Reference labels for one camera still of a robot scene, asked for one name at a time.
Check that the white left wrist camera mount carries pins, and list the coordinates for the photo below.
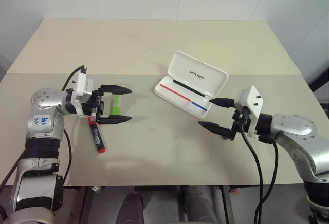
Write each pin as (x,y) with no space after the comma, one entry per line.
(81,85)

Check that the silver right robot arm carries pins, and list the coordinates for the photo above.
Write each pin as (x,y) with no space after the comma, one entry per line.
(298,141)

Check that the white hard pencil case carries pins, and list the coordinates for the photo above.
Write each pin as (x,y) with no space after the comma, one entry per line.
(195,76)

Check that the dark rounded shape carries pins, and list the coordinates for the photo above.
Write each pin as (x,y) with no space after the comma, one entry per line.
(196,206)
(129,208)

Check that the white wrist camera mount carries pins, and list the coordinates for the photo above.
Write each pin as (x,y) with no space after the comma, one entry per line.
(250,105)
(81,85)

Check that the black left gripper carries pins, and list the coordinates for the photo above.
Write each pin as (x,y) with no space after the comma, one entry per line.
(93,103)

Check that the black table frame leg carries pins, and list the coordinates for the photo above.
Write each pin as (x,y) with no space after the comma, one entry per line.
(226,206)

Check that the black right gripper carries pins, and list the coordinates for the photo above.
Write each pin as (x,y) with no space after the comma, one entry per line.
(240,123)

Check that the black pen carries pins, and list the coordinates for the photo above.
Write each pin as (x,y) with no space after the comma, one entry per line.
(189,87)

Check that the white handwritten label sticker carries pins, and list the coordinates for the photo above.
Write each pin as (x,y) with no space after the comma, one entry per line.
(41,121)

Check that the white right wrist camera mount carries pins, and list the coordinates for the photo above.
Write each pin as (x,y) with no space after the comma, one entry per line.
(250,105)

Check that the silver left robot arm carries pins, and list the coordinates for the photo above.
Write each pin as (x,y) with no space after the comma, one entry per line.
(38,172)

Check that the black marker with red caps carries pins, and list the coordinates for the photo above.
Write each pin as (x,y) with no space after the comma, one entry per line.
(97,136)

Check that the red and blue pen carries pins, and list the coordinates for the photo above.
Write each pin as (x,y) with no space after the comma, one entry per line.
(180,95)

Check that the green highlighter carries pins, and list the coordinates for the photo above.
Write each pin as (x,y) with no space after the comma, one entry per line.
(116,105)

